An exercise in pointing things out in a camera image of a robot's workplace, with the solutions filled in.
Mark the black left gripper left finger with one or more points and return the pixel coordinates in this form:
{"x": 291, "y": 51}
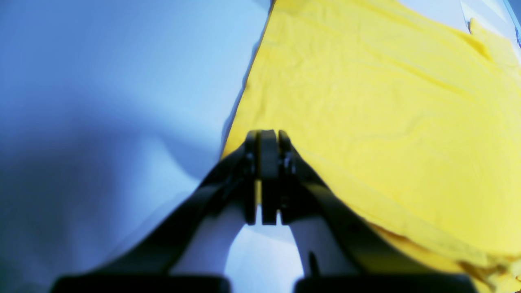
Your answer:
{"x": 187, "y": 251}

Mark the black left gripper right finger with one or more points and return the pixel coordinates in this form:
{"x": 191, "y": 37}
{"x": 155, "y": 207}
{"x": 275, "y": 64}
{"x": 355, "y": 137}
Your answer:
{"x": 339, "y": 252}

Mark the yellow T-shirt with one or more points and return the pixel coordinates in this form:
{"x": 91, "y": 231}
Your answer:
{"x": 415, "y": 125}

